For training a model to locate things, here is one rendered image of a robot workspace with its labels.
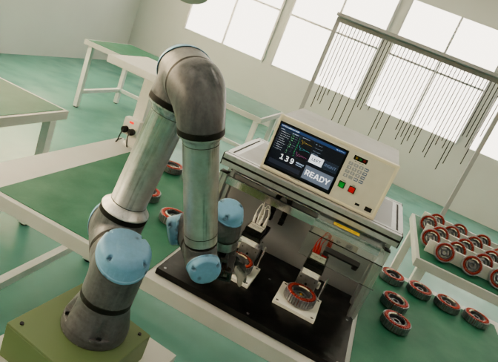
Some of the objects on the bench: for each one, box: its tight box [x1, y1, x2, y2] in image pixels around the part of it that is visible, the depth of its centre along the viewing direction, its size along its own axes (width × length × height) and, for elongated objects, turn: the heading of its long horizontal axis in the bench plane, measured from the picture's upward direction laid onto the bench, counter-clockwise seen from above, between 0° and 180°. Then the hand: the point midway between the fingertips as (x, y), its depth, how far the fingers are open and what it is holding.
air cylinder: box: [238, 241, 263, 262], centre depth 178 cm, size 5×8×6 cm
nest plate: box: [230, 266, 261, 289], centre depth 165 cm, size 15×15×1 cm
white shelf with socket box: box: [107, 54, 158, 148], centre depth 228 cm, size 35×37×46 cm
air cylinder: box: [295, 266, 321, 292], centre depth 173 cm, size 5×8×6 cm
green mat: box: [350, 276, 498, 362], centre depth 172 cm, size 94×61×1 cm, turn 114°
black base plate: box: [155, 249, 353, 362], centre depth 164 cm, size 47×64×2 cm
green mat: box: [0, 152, 184, 272], centre depth 197 cm, size 94×61×1 cm, turn 114°
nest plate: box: [272, 281, 322, 324], centre depth 160 cm, size 15×15×1 cm
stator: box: [233, 251, 254, 275], centre depth 164 cm, size 11×11×4 cm
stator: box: [159, 207, 184, 225], centre depth 185 cm, size 11×11×4 cm
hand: (221, 275), depth 144 cm, fingers open, 14 cm apart
